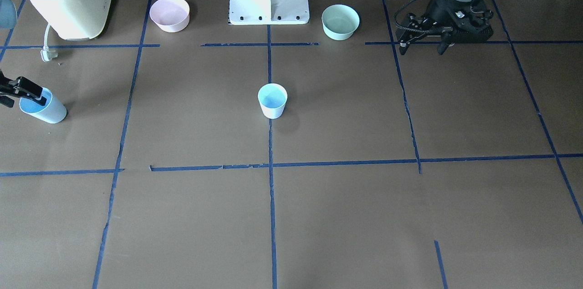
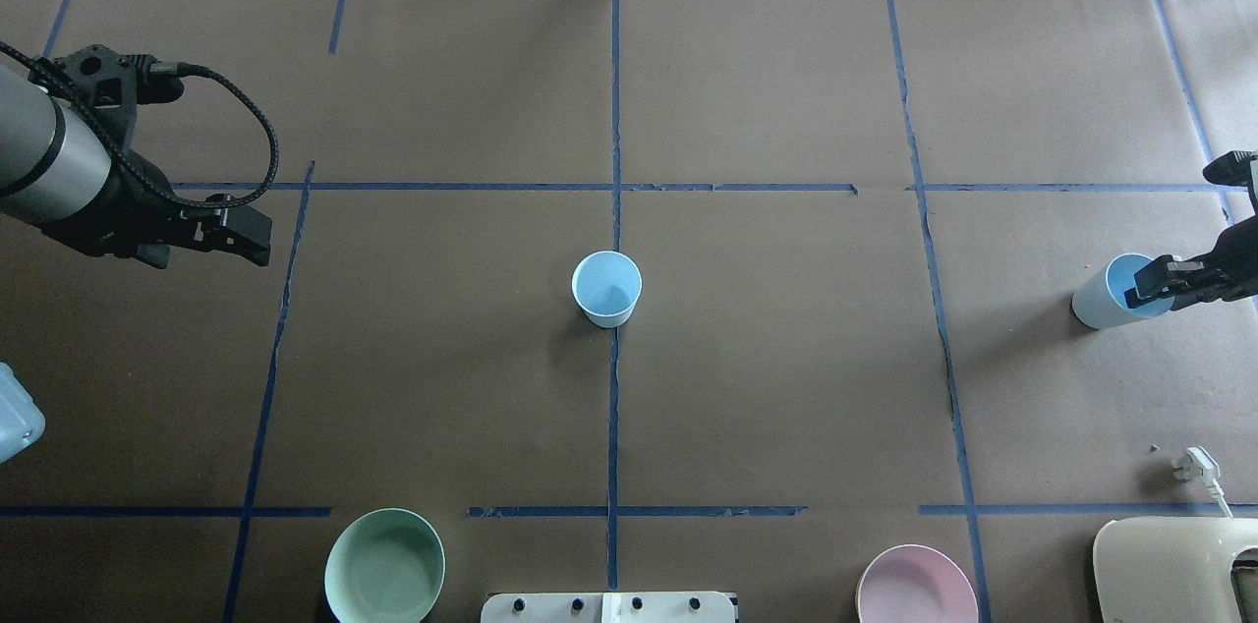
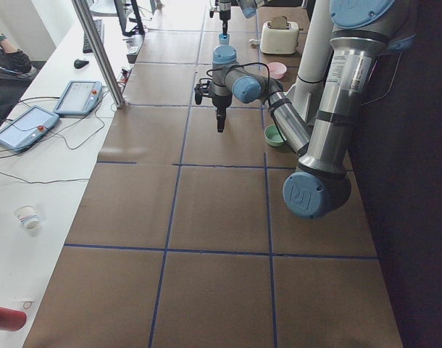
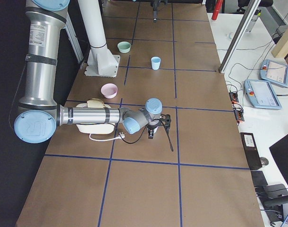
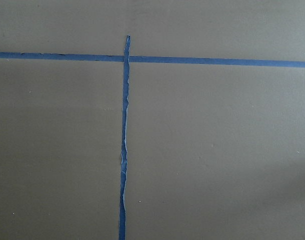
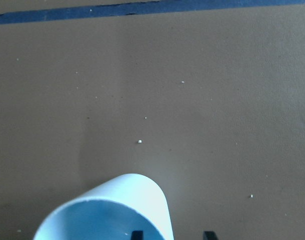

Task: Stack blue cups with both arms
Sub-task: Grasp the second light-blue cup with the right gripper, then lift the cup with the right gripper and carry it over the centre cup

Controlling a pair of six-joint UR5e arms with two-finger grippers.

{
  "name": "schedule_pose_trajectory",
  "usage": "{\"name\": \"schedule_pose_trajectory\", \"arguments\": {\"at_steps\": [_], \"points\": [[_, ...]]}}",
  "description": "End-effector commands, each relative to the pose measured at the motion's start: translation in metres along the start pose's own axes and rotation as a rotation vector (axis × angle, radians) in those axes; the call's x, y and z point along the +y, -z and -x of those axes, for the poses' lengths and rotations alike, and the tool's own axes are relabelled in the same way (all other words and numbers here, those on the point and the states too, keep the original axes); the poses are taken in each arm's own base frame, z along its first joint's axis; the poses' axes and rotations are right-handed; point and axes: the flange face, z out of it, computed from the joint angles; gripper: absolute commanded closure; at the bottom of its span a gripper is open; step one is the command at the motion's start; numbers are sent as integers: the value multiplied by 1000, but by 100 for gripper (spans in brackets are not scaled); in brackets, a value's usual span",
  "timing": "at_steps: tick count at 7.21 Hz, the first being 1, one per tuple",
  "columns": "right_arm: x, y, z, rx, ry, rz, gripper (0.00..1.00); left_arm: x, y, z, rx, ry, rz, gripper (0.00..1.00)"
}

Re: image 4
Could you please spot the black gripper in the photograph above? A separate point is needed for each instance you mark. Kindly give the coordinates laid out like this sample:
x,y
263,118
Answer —
x,y
155,11
151,129

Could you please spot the light blue cup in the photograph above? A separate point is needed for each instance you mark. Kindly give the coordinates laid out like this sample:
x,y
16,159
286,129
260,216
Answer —
x,y
155,62

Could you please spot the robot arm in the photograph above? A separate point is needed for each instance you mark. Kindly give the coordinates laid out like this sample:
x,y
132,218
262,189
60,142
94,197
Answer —
x,y
39,115

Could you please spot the green bowl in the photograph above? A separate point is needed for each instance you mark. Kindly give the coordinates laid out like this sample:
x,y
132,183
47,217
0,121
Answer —
x,y
124,47

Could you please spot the pink bowl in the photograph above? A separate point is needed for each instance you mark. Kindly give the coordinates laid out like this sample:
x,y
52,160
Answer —
x,y
109,90

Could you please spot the brown paper table cover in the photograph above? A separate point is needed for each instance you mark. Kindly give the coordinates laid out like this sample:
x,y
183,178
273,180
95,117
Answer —
x,y
194,176

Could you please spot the red cylinder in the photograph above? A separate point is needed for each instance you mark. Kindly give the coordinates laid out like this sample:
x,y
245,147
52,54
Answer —
x,y
217,9

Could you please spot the bread slice in toaster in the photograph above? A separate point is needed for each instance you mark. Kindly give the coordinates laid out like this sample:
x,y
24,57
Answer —
x,y
95,103

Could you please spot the black power strip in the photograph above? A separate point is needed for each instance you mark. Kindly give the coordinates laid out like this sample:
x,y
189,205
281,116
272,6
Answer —
x,y
239,114
234,97

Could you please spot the black box with label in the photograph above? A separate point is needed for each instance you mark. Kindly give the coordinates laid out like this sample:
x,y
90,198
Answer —
x,y
251,152

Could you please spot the near teach pendant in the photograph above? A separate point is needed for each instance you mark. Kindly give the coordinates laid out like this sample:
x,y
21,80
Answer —
x,y
261,94

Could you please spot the teach pendant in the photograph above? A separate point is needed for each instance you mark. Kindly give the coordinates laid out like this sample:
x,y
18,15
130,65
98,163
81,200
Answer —
x,y
261,94
274,72

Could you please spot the far teach pendant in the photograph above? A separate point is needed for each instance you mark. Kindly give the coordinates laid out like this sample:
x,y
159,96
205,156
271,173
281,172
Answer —
x,y
274,72

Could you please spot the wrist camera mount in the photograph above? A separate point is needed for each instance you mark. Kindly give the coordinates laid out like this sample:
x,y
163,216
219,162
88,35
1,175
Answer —
x,y
166,121

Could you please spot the white camera stand column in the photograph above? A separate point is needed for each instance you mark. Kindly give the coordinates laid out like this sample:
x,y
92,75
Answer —
x,y
101,62

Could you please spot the aluminium frame post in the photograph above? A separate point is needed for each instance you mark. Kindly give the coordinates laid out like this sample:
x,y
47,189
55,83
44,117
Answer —
x,y
248,15

